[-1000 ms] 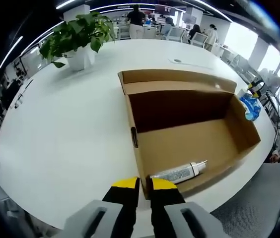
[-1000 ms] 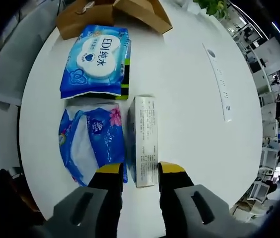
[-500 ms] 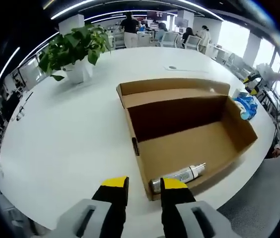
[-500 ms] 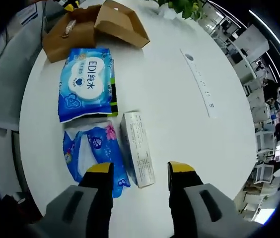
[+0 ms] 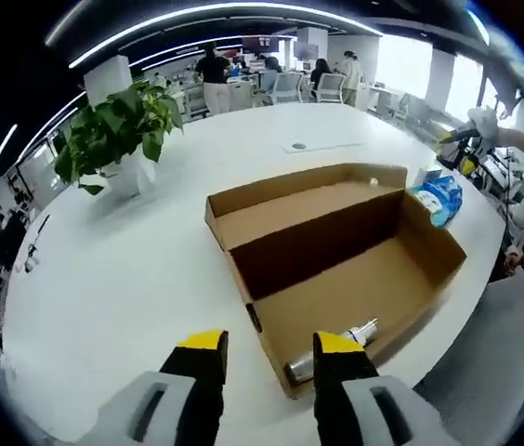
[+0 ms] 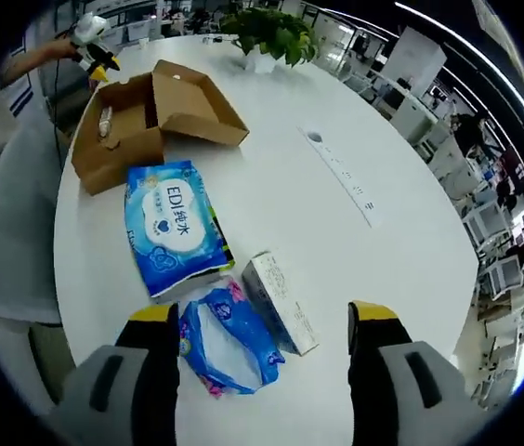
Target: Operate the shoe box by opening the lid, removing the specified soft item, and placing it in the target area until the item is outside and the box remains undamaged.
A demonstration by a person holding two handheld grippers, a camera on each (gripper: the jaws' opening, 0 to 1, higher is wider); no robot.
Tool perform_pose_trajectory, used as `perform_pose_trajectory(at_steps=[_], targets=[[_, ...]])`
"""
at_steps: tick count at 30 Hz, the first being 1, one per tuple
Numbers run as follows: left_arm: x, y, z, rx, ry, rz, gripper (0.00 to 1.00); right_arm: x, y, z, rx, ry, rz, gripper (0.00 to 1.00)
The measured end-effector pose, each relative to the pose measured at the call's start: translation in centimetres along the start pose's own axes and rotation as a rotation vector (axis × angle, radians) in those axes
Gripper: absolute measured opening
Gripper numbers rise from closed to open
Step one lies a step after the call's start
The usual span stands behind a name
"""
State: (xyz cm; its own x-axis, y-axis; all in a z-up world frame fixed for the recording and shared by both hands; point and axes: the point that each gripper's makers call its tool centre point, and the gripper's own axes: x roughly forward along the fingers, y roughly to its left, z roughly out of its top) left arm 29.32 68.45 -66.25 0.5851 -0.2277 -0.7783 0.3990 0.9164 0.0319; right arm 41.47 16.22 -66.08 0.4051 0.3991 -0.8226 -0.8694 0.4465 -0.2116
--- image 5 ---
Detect black and white small cable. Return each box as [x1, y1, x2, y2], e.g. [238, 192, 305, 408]
[24, 214, 52, 273]

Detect white office chair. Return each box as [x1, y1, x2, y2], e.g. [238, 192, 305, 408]
[318, 73, 345, 103]
[273, 72, 303, 104]

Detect brown cardboard shoe box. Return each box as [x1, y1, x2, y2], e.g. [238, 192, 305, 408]
[204, 162, 469, 400]

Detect green potted plant white pot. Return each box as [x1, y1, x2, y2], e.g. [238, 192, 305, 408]
[53, 81, 184, 201]

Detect grey mesh office chair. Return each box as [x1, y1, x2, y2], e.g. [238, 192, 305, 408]
[413, 269, 524, 446]

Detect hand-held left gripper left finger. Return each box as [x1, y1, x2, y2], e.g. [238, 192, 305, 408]
[97, 328, 229, 446]

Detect blue wet wipes soft pack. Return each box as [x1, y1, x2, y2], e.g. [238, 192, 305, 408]
[408, 181, 464, 229]

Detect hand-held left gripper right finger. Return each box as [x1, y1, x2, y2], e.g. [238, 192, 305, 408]
[312, 329, 445, 446]

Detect white table socket strip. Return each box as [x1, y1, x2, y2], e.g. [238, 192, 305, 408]
[282, 138, 365, 154]

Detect silver spray bottle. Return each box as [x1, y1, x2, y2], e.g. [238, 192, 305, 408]
[283, 318, 379, 387]

